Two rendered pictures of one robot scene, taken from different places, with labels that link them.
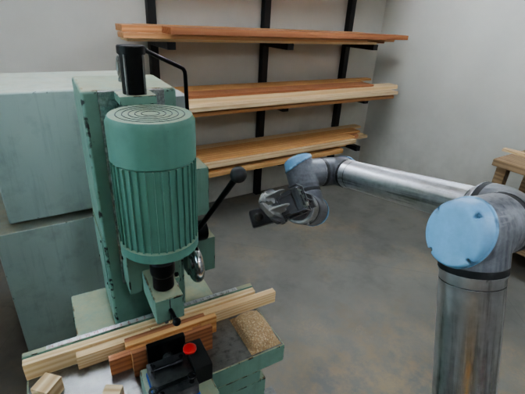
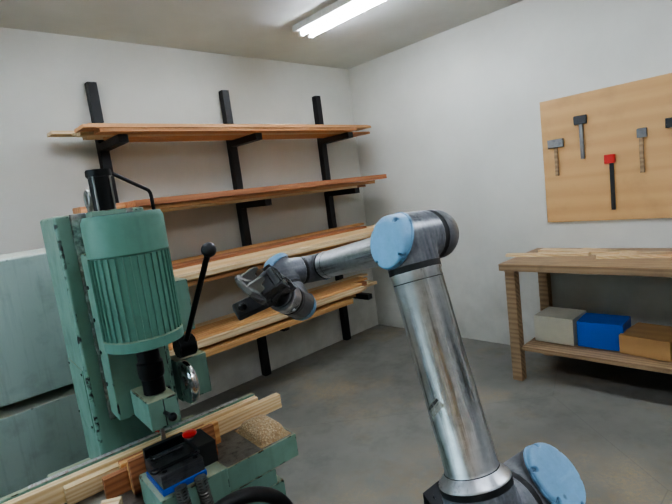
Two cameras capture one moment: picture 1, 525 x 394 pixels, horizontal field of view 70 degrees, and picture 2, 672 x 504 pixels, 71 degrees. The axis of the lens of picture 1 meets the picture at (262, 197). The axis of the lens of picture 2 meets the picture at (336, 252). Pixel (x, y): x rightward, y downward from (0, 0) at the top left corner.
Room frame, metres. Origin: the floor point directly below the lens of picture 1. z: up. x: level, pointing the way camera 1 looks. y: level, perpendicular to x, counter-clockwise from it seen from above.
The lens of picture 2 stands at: (-0.40, -0.07, 1.49)
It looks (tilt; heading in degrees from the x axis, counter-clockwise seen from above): 7 degrees down; 351
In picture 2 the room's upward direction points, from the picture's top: 7 degrees counter-clockwise
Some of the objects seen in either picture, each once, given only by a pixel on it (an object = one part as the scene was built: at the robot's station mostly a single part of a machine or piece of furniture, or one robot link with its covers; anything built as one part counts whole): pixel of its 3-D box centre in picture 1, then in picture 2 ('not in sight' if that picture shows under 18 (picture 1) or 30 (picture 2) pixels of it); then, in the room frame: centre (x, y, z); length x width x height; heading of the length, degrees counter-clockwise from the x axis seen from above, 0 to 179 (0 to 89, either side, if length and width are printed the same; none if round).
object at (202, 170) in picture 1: (191, 187); (173, 305); (1.00, 0.21, 1.22); 0.09 x 0.08 x 0.15; 31
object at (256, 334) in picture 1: (255, 326); (261, 425); (0.77, 0.00, 0.92); 0.14 x 0.09 x 0.04; 31
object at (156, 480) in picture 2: (180, 372); (183, 458); (0.56, 0.15, 0.99); 0.13 x 0.11 x 0.06; 121
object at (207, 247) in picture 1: (198, 249); (190, 373); (0.98, 0.19, 1.02); 0.09 x 0.07 x 0.12; 121
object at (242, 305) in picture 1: (187, 324); (188, 441); (0.77, 0.18, 0.92); 0.55 x 0.02 x 0.04; 121
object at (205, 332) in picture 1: (174, 349); (175, 457); (0.66, 0.20, 0.94); 0.20 x 0.01 x 0.08; 121
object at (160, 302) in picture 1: (163, 294); (156, 407); (0.76, 0.24, 1.03); 0.14 x 0.07 x 0.09; 31
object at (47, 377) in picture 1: (48, 388); not in sight; (0.55, 0.45, 0.92); 0.05 x 0.04 x 0.04; 168
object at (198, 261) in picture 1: (194, 262); (187, 381); (0.91, 0.19, 1.02); 0.12 x 0.03 x 0.12; 31
